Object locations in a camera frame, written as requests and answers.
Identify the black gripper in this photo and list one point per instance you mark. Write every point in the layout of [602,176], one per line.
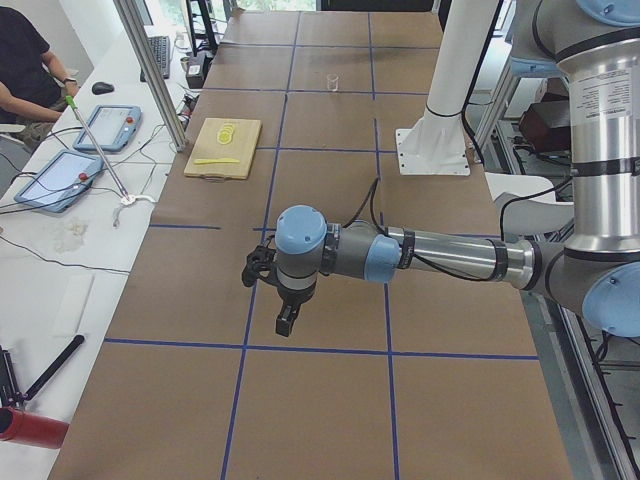
[295,297]

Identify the clear glass cup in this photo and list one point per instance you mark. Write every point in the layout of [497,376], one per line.
[332,82]

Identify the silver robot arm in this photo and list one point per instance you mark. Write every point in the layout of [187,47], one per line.
[595,272]

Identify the yellow plastic knife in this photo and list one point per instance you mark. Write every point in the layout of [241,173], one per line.
[220,160]

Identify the bamboo cutting board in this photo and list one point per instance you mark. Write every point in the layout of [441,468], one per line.
[242,147]

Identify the blue teach pendant near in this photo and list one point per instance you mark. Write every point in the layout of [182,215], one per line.
[61,182]

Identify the black computer mouse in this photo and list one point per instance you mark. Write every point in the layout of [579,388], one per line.
[101,88]

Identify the red cylinder bottle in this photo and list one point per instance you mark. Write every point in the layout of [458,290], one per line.
[27,428]

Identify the black keyboard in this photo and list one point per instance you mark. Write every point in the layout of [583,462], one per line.
[161,49]

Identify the seated person black shirt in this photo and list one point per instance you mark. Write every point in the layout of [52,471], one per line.
[34,82]

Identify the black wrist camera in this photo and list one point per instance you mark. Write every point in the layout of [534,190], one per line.
[260,265]

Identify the green handled reach grabber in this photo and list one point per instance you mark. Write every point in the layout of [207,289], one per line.
[126,199]

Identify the black handled tool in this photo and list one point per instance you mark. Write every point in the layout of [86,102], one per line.
[53,368]

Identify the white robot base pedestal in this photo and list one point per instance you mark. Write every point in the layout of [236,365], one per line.
[435,145]

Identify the aluminium frame post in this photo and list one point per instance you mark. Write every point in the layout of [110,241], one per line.
[134,28]

